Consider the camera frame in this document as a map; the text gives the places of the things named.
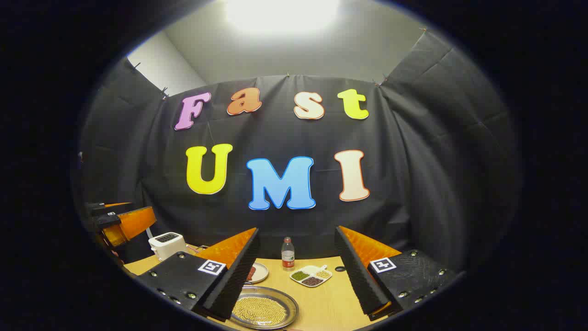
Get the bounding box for white divided dish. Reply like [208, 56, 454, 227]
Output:
[289, 264, 333, 288]

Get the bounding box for stainless steel pot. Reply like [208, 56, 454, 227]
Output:
[229, 285, 300, 330]

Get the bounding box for large ceiling light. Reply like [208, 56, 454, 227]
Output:
[224, 0, 341, 34]

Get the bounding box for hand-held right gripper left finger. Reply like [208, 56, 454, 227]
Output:
[136, 227, 260, 321]

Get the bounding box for clear plastic water bottle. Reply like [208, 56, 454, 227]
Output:
[281, 236, 296, 271]

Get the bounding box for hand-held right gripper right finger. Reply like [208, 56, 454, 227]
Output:
[334, 225, 458, 321]

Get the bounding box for white toaster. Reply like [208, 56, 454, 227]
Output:
[148, 232, 188, 262]

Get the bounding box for round white plate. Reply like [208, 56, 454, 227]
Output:
[246, 262, 270, 284]

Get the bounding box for large pile of soybeans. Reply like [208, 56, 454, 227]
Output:
[232, 296, 288, 327]

